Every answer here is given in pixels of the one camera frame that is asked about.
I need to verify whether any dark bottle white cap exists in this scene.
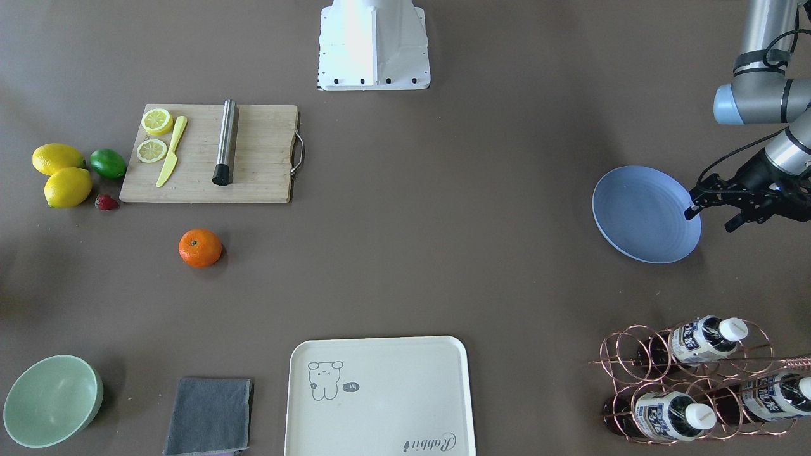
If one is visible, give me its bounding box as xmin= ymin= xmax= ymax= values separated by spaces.
xmin=602 ymin=391 xmax=717 ymax=444

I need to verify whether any mint green bowl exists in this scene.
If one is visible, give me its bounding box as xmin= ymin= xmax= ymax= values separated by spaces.
xmin=3 ymin=355 xmax=104 ymax=448

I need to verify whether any wooden cutting board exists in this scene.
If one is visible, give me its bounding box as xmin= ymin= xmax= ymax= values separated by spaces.
xmin=120 ymin=103 xmax=300 ymax=204

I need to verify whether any white pedestal column base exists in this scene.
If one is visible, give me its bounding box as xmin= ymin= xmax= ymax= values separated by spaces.
xmin=317 ymin=1 xmax=431 ymax=91

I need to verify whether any yellow lemon outer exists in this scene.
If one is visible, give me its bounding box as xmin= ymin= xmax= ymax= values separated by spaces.
xmin=44 ymin=167 xmax=93 ymax=208

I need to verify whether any green lime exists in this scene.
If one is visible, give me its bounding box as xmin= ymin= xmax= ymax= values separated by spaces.
xmin=89 ymin=148 xmax=127 ymax=179

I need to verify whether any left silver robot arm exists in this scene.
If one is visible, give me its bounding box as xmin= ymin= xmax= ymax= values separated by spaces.
xmin=684 ymin=1 xmax=810 ymax=232

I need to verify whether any orange fruit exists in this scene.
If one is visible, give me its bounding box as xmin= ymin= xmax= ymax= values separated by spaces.
xmin=177 ymin=229 xmax=223 ymax=268

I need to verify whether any grey folded cloth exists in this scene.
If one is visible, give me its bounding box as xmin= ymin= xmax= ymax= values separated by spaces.
xmin=163 ymin=376 xmax=253 ymax=455

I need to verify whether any lemon slice lower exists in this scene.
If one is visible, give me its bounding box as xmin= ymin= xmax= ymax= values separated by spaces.
xmin=136 ymin=139 xmax=168 ymax=163

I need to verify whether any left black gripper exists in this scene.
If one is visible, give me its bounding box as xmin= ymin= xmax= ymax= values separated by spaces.
xmin=684 ymin=149 xmax=810 ymax=233

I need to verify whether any yellow lemon near board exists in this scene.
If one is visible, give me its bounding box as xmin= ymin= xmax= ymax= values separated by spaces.
xmin=32 ymin=142 xmax=85 ymax=176

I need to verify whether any lemon slice upper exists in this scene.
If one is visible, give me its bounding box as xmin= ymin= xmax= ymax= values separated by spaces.
xmin=140 ymin=108 xmax=174 ymax=136

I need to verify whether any copper wire bottle rack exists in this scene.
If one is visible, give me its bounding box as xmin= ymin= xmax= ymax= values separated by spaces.
xmin=597 ymin=321 xmax=809 ymax=445

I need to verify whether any blue plate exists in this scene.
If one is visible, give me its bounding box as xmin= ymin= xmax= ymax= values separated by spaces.
xmin=592 ymin=165 xmax=702 ymax=263

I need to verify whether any cream rabbit tray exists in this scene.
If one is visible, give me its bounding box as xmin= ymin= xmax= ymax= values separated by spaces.
xmin=284 ymin=336 xmax=477 ymax=455

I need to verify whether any red strawberry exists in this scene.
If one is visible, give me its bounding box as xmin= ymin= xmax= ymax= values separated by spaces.
xmin=94 ymin=194 xmax=120 ymax=211

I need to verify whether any yellow plastic knife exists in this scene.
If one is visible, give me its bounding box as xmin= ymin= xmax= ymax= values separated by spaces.
xmin=155 ymin=115 xmax=188 ymax=187

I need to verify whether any lemon slice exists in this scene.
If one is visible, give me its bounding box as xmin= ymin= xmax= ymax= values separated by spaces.
xmin=140 ymin=108 xmax=174 ymax=136
xmin=136 ymin=139 xmax=168 ymax=163

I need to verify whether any steel cylinder muddler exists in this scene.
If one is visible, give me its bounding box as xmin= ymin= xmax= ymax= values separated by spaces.
xmin=212 ymin=99 xmax=239 ymax=186

